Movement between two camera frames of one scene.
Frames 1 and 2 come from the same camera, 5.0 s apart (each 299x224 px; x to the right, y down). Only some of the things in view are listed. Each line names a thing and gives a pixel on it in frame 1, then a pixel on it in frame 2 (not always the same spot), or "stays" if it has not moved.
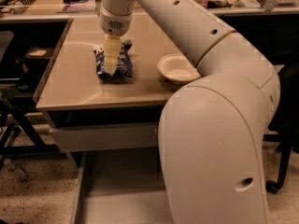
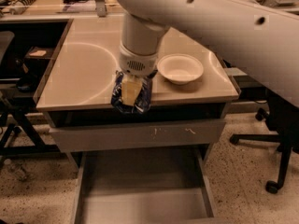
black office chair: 286,125 stays
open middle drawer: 121,187 stays
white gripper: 116,24 -> 137,63
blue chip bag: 125,68 -> 144,98
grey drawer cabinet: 88,116 stays
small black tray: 39,52 stays
